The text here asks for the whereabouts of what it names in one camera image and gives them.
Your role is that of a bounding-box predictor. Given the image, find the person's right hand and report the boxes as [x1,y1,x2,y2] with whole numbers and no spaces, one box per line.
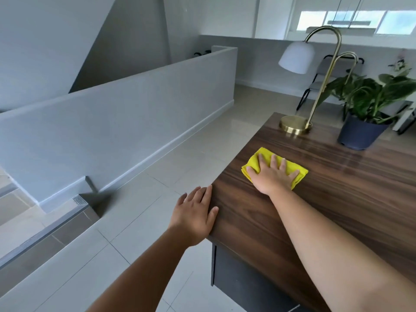
[246,153,300,196]

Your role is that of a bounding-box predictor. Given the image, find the person's left hand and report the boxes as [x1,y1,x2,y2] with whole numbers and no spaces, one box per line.
[169,185,219,247]

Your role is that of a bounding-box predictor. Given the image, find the yellow cleaning cloth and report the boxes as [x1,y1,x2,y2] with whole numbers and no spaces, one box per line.
[241,147,309,191]

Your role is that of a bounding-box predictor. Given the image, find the person's right forearm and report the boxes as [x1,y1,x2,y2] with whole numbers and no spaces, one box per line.
[267,187,416,312]

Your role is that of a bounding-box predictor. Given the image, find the person's left forearm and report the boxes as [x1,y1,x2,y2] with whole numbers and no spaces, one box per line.
[85,226,208,312]

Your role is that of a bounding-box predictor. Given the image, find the dark grey desk cabinet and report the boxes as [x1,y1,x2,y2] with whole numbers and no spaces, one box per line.
[210,241,307,312]

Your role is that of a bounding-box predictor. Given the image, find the dark blue plant pot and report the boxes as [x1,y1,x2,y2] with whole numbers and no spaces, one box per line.
[337,112,391,151]

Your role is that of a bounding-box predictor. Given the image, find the brass lamp with white shade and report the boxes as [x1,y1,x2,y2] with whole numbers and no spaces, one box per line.
[278,26,359,136]

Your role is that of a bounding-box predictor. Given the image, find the green leafy plant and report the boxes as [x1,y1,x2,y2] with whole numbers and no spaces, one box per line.
[320,73,416,126]

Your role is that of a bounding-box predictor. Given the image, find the white furniture with black legs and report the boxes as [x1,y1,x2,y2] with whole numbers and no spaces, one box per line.
[392,101,416,135]

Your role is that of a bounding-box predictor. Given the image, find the grey metal stair nosing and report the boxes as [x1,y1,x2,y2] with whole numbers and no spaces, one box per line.
[0,205,100,268]

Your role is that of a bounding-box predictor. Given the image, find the hanging bar pendant light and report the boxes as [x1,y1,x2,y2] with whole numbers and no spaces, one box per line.
[305,0,385,35]

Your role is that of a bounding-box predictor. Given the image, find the white flowering plant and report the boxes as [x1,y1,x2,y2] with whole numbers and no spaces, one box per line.
[388,56,411,77]

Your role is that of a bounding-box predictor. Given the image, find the black frame chair grey seat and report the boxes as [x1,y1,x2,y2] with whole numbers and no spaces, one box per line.
[296,52,365,111]

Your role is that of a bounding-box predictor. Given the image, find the window with white frame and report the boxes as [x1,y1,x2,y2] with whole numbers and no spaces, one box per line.
[296,10,416,36]

